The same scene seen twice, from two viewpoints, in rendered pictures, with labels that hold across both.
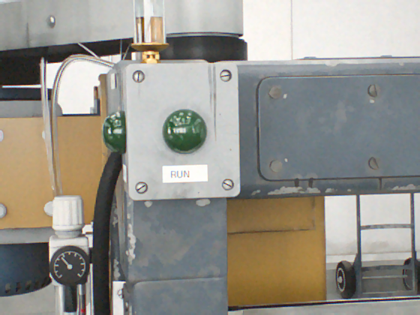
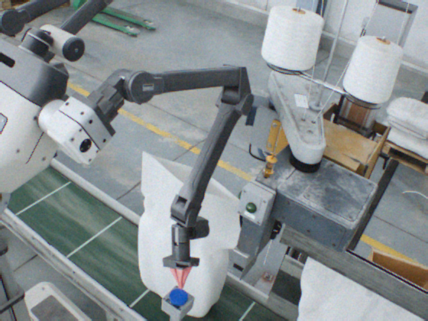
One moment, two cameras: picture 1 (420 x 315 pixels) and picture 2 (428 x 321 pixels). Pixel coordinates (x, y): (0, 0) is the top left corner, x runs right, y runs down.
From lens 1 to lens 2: 0.81 m
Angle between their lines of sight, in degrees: 48
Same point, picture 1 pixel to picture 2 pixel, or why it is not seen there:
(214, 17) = (304, 158)
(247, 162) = (277, 212)
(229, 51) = (306, 169)
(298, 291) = not seen: hidden behind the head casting
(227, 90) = (264, 204)
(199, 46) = (297, 164)
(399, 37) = not seen: outside the picture
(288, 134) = (288, 213)
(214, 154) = (257, 215)
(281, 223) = not seen: hidden behind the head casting
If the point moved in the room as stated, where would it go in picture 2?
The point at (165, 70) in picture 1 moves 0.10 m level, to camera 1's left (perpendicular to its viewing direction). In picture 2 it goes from (251, 192) to (222, 173)
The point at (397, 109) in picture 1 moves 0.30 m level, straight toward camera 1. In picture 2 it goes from (319, 224) to (222, 269)
